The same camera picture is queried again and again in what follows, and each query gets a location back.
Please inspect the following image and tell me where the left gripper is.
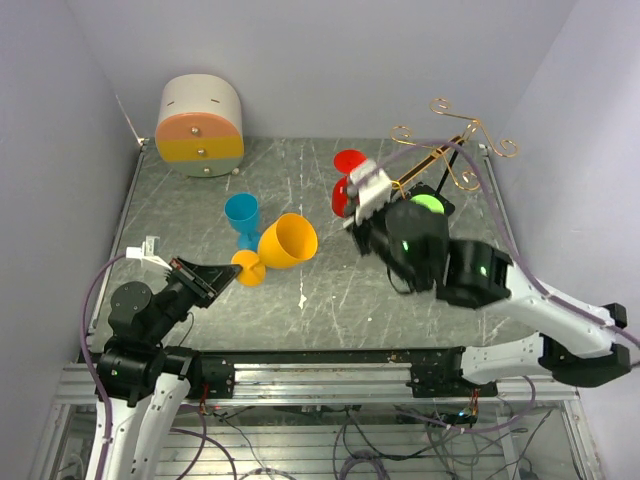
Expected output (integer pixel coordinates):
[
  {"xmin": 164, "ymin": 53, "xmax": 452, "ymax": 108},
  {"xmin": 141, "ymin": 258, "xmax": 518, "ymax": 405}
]
[{"xmin": 144, "ymin": 253, "xmax": 240, "ymax": 343}]

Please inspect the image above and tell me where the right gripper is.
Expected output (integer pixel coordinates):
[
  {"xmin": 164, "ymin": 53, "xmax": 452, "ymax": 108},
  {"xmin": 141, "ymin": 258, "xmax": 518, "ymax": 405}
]
[{"xmin": 344, "ymin": 194, "xmax": 425, "ymax": 289}]

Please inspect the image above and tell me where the red wine glass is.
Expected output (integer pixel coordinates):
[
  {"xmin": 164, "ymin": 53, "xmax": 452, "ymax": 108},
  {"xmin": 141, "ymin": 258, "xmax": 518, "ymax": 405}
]
[{"xmin": 331, "ymin": 149, "xmax": 367, "ymax": 218}]

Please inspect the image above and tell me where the blue wine glass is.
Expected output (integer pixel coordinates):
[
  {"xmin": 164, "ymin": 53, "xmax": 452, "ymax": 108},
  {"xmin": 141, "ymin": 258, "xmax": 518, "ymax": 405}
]
[{"xmin": 224, "ymin": 192, "xmax": 261, "ymax": 252}]

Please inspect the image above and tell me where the orange wine glass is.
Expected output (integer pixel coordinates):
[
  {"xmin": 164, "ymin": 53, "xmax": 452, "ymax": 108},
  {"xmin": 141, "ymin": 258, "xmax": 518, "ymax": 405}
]
[{"xmin": 232, "ymin": 213, "xmax": 319, "ymax": 287}]

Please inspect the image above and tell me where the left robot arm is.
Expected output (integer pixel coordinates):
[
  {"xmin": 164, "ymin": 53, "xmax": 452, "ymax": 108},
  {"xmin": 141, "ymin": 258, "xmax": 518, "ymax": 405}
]
[{"xmin": 86, "ymin": 247, "xmax": 242, "ymax": 479}]

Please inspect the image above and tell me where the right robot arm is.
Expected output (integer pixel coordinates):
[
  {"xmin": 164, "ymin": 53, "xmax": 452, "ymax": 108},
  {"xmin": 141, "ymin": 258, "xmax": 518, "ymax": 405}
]
[{"xmin": 345, "ymin": 200, "xmax": 632, "ymax": 396}]

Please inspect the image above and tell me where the green wine glass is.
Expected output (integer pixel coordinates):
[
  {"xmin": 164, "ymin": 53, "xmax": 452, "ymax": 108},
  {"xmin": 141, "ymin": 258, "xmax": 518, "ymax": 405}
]
[{"xmin": 410, "ymin": 194, "xmax": 445, "ymax": 214}]

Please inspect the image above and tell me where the gold wine glass rack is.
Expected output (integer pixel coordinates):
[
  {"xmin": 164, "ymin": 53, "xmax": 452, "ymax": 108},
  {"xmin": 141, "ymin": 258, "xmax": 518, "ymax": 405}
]
[{"xmin": 392, "ymin": 98, "xmax": 519, "ymax": 198}]

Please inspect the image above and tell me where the round three-drawer cabinet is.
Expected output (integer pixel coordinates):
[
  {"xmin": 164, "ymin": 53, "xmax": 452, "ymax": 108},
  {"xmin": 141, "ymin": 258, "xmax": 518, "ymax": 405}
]
[{"xmin": 155, "ymin": 74, "xmax": 245, "ymax": 178}]

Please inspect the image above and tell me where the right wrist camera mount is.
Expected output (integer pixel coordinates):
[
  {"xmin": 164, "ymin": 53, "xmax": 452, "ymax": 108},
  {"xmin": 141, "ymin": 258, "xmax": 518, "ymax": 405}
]
[{"xmin": 342, "ymin": 159, "xmax": 392, "ymax": 229}]

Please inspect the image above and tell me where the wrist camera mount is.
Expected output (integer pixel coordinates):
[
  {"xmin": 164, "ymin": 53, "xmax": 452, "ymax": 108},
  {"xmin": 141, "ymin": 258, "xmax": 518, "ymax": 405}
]
[
  {"xmin": 342, "ymin": 159, "xmax": 392, "ymax": 229},
  {"xmin": 125, "ymin": 235, "xmax": 171, "ymax": 274}
]

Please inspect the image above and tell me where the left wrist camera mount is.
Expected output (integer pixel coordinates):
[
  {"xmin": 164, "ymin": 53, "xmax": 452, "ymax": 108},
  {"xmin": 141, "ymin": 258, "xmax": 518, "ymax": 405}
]
[{"xmin": 125, "ymin": 235, "xmax": 171, "ymax": 274}]

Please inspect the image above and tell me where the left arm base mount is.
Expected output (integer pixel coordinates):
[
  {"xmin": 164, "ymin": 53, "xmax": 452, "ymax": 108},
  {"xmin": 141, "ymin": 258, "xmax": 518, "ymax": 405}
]
[{"xmin": 156, "ymin": 346, "xmax": 235, "ymax": 400}]

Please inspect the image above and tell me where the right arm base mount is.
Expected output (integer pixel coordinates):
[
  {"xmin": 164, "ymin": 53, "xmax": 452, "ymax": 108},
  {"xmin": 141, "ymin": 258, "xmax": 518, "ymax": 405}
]
[{"xmin": 406, "ymin": 346, "xmax": 498, "ymax": 398}]

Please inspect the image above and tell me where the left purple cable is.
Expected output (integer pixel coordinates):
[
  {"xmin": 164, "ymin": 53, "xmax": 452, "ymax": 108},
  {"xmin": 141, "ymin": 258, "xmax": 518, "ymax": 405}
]
[{"xmin": 79, "ymin": 253, "xmax": 136, "ymax": 480}]

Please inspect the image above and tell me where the aluminium rail frame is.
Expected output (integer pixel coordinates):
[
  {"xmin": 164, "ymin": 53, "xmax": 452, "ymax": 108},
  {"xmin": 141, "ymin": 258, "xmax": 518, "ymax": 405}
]
[{"xmin": 29, "ymin": 362, "xmax": 604, "ymax": 479}]

